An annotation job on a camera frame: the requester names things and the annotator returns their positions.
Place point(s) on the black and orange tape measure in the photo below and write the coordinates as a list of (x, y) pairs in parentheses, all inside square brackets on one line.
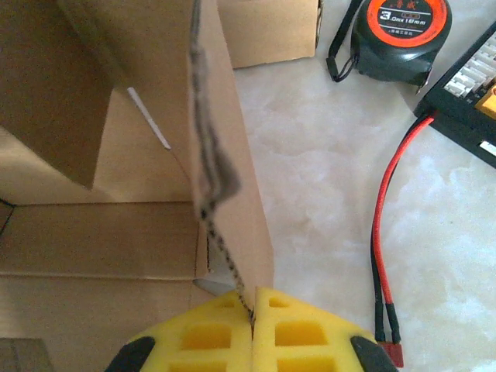
[(403, 42)]

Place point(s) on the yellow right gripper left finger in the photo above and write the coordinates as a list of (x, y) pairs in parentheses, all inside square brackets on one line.
[(201, 348)]

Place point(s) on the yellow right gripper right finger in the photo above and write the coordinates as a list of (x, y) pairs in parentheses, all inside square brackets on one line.
[(310, 348)]

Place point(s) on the brown cardboard box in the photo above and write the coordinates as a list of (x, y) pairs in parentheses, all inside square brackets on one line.
[(271, 31), (97, 155)]

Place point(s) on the black charger board yellow connectors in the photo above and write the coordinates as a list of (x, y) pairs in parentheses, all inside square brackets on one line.
[(465, 104)]

